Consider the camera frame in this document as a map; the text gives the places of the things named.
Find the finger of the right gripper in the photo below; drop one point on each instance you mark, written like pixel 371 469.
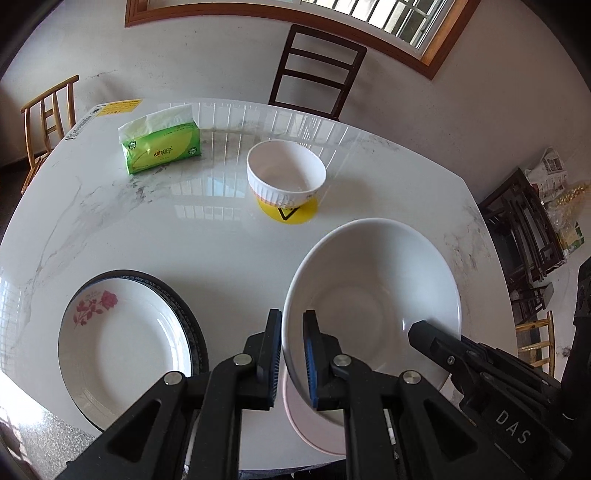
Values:
pixel 461 358

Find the green tissue pack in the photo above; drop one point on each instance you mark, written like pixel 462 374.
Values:
pixel 159 138

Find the large pink bowl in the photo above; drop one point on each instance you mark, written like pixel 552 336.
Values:
pixel 323 431

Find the dark wooden chair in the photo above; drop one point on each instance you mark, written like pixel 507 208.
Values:
pixel 324 61

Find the yellow round warning sticker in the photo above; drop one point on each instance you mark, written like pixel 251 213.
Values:
pixel 290 216

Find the wood framed window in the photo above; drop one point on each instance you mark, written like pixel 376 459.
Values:
pixel 426 62

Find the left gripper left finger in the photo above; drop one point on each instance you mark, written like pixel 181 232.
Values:
pixel 188 427

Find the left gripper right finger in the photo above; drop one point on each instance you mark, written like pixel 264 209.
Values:
pixel 396 427

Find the white rabbit bowl pink band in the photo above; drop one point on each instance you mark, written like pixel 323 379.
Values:
pixel 284 174

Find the white bowl blue band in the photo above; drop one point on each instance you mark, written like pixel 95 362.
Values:
pixel 369 281

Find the light wooden chair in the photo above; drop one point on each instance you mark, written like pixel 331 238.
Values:
pixel 51 123

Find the large blue floral plate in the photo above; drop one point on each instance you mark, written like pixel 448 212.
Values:
pixel 188 322

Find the yellow label on table edge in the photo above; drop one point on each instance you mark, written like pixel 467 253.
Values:
pixel 119 107

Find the white plate with pink rose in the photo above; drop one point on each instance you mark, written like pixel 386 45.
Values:
pixel 117 338

